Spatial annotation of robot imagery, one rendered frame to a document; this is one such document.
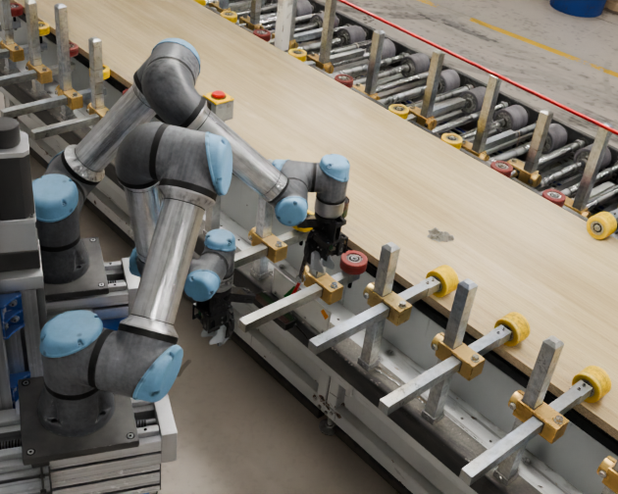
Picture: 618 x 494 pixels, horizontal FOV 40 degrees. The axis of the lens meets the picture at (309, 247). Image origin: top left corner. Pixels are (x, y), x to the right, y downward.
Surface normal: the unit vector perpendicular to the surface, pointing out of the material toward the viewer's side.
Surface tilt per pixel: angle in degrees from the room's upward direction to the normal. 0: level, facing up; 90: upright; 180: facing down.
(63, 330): 7
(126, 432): 0
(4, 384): 90
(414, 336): 90
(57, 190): 8
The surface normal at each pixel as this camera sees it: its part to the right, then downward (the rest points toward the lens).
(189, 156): -0.10, -0.18
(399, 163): 0.11, -0.81
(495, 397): -0.75, 0.32
